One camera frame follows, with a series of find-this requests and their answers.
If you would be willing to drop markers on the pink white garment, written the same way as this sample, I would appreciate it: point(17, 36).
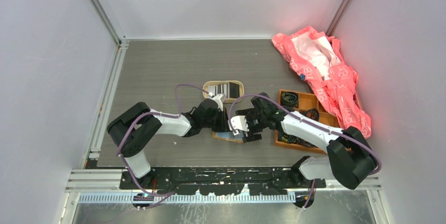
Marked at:
point(317, 60)

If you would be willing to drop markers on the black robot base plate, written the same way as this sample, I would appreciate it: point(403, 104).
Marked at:
point(223, 181)

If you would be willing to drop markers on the dark rolled tie rear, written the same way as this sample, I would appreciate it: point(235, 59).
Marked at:
point(289, 99)

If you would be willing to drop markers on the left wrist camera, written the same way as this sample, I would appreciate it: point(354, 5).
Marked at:
point(219, 99)

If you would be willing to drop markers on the stack of cards in tray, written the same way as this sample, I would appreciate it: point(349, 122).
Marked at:
point(230, 89)

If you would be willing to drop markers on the dark rolled tie front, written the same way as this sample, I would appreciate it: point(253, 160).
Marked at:
point(282, 137)

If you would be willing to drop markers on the dark rolled tie middle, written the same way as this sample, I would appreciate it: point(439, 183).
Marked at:
point(312, 114)

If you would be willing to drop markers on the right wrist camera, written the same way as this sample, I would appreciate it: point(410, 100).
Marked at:
point(238, 125)

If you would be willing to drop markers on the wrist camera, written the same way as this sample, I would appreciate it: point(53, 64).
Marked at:
point(219, 99)
point(238, 125)

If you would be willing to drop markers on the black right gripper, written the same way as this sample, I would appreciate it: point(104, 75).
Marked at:
point(249, 136)

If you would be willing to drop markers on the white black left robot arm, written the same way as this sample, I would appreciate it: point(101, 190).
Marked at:
point(133, 129)

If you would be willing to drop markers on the wooden compartment organizer box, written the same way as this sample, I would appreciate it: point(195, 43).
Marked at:
point(308, 105)

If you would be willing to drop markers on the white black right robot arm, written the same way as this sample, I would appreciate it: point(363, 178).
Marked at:
point(349, 158)

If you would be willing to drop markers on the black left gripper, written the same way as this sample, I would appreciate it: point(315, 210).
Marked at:
point(224, 126)

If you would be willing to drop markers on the beige oval card tray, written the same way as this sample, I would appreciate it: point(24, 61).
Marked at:
point(228, 100)

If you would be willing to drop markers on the dark rolled tie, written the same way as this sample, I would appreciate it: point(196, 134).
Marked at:
point(312, 114)
point(289, 99)
point(282, 137)

